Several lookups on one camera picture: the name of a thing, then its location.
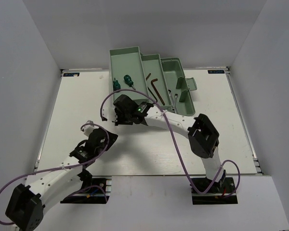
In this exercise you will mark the small silver ratchet wrench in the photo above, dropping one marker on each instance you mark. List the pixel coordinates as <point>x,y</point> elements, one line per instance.
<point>174,102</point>

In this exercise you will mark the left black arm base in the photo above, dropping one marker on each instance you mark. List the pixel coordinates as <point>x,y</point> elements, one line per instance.
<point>93,191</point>

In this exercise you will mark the left blue table label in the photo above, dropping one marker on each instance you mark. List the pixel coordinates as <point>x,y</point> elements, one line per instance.
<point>71,74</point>

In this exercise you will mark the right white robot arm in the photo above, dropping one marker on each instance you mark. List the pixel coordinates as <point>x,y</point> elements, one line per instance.
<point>202,135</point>

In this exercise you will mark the green plastic toolbox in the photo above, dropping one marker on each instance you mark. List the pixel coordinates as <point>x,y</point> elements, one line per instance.
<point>169,72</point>

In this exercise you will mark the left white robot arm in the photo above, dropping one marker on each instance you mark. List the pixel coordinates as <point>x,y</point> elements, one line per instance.
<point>28,204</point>

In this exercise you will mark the green screwdriver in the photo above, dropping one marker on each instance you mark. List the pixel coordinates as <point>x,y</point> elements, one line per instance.
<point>128,80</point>
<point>116,85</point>

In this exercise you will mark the blue table label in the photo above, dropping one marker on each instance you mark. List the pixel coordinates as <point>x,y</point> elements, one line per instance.
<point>71,74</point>
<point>216,71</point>

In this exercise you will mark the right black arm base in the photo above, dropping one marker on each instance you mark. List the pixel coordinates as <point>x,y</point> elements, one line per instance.
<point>217,196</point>

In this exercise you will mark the right blue table label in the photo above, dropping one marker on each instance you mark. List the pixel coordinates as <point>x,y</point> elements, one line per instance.
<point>216,71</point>

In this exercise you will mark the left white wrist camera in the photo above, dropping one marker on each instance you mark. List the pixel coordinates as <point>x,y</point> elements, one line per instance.
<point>87,128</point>

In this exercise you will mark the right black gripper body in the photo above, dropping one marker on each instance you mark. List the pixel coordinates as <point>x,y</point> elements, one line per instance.
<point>122,119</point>

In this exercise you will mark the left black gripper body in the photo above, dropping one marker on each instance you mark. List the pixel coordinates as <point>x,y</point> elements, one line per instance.
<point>102,147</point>

